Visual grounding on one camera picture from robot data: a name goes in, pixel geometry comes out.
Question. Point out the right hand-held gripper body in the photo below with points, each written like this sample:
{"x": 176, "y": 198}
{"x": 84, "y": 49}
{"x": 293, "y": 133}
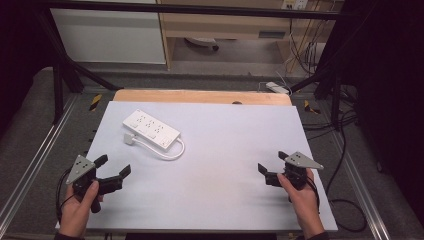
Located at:
{"x": 297, "y": 166}

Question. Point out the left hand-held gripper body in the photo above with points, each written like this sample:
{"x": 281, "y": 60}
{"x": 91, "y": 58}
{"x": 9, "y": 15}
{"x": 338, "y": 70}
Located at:
{"x": 80, "y": 167}

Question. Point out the person's right hand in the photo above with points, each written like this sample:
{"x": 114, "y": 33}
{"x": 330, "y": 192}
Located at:
{"x": 301, "y": 203}

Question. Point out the person's left hand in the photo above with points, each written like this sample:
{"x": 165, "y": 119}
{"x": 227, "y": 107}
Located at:
{"x": 76, "y": 213}

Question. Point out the white plug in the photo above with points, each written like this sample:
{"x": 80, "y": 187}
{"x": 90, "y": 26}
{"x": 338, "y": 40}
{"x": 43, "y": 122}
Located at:
{"x": 129, "y": 138}

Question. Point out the yellow black tape marker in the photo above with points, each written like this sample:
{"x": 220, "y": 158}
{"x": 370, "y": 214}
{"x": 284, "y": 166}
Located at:
{"x": 310, "y": 107}
{"x": 95, "y": 102}

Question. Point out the small white floor power strip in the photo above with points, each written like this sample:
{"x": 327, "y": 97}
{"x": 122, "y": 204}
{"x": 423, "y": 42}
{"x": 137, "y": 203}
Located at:
{"x": 277, "y": 88}

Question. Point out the black metal stand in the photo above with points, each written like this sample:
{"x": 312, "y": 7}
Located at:
{"x": 63, "y": 73}
{"x": 328, "y": 83}

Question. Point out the wooden table board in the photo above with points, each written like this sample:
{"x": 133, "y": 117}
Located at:
{"x": 200, "y": 97}

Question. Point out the white cabinet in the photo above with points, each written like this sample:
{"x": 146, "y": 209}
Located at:
{"x": 106, "y": 36}

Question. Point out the office chair base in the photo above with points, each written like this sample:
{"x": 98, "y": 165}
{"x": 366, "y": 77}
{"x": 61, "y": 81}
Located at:
{"x": 202, "y": 42}

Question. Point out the wooden desk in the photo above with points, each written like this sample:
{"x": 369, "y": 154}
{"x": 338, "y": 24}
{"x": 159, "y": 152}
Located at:
{"x": 230, "y": 25}

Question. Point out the aluminium rail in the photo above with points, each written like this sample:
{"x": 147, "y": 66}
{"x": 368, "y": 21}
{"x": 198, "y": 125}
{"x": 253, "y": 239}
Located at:
{"x": 36, "y": 160}
{"x": 361, "y": 186}

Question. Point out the white wall socket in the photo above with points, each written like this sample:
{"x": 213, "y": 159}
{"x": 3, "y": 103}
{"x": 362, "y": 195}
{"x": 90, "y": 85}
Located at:
{"x": 294, "y": 4}

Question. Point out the black metal frame bar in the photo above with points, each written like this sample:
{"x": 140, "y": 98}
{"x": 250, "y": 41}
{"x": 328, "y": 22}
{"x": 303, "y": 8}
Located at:
{"x": 200, "y": 10}

